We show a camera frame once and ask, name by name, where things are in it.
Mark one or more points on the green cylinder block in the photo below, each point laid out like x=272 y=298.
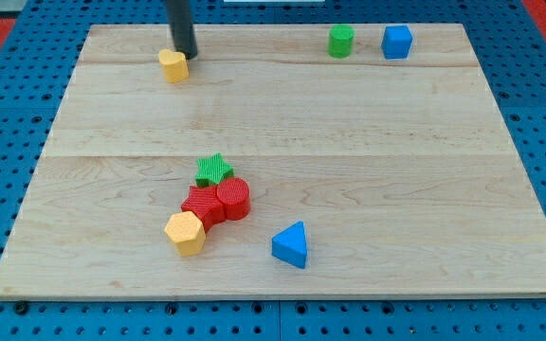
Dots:
x=340 y=41

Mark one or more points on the red cylinder block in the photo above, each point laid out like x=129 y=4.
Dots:
x=234 y=194

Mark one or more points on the green star block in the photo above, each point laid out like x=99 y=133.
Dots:
x=212 y=171

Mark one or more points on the light wooden board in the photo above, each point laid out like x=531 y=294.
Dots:
x=403 y=172

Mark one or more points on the blue triangle block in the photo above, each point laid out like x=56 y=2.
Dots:
x=290 y=245

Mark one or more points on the red star block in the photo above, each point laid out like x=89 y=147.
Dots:
x=205 y=205

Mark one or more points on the yellow hexagon block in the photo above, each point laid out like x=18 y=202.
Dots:
x=186 y=233

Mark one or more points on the yellow heart block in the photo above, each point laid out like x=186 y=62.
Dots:
x=174 y=65

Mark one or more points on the blue cube block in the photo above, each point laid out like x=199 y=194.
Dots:
x=396 y=43

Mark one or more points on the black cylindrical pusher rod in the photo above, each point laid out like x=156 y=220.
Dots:
x=181 y=27

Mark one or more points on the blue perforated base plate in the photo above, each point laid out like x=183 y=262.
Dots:
x=43 y=40

